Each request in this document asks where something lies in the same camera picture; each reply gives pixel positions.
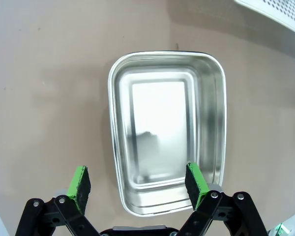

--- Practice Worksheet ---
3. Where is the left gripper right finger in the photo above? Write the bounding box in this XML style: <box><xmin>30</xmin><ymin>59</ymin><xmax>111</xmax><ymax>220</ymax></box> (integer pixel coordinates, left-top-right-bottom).
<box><xmin>178</xmin><ymin>162</ymin><xmax>267</xmax><ymax>236</ymax></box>

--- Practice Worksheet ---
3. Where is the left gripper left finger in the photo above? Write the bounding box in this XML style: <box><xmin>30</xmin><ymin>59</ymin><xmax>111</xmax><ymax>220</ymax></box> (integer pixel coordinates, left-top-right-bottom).
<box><xmin>14</xmin><ymin>166</ymin><xmax>100</xmax><ymax>236</ymax></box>

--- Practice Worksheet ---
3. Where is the perforated steel baking tray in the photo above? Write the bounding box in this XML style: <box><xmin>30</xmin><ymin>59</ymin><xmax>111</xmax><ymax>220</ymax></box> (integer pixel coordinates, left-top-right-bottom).
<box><xmin>235</xmin><ymin>0</ymin><xmax>295</xmax><ymax>39</ymax></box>

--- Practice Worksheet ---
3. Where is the rectangular stainless steel container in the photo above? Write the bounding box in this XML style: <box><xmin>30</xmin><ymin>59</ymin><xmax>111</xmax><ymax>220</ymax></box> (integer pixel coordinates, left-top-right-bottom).
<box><xmin>107</xmin><ymin>50</ymin><xmax>227</xmax><ymax>217</ymax></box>

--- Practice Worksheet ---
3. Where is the green and white object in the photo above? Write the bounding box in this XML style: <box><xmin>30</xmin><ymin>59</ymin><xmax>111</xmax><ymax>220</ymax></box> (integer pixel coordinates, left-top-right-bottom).
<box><xmin>267</xmin><ymin>212</ymin><xmax>295</xmax><ymax>236</ymax></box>

